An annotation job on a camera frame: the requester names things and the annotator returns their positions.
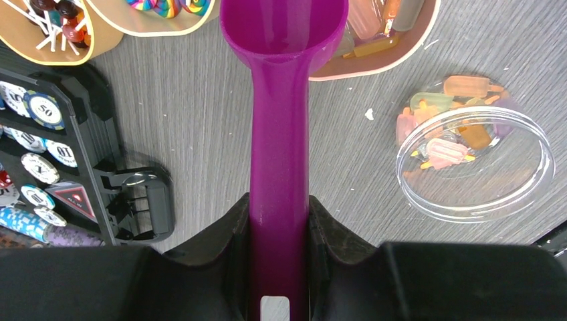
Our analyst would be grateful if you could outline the beige tray swirl lollipops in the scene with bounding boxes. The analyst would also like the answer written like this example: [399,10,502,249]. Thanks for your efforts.
[88,1,221,37]

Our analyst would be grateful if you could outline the magenta plastic scoop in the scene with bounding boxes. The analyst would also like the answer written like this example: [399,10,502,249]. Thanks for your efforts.
[219,1,348,320]

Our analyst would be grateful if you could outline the orange tray with lollipops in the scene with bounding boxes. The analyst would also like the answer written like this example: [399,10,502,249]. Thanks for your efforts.
[1,1,123,66]

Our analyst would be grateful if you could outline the pink tray popsicle candies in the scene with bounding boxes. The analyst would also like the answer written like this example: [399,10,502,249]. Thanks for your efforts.
[310,0,441,82]

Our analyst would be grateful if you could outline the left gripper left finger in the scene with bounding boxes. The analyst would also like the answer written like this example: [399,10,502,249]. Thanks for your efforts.
[1,195,249,320]

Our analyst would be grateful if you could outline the clear round plastic jar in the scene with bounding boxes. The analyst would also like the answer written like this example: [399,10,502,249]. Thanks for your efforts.
[395,74,556,223]

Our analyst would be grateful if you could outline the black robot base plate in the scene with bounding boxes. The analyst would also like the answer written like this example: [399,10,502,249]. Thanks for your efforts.
[534,221,566,257]

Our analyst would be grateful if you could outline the black poker chip case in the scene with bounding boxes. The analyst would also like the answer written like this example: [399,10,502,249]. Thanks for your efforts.
[1,45,175,247]

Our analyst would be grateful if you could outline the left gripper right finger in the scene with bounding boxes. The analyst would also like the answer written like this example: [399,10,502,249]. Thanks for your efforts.
[308,197,566,320]

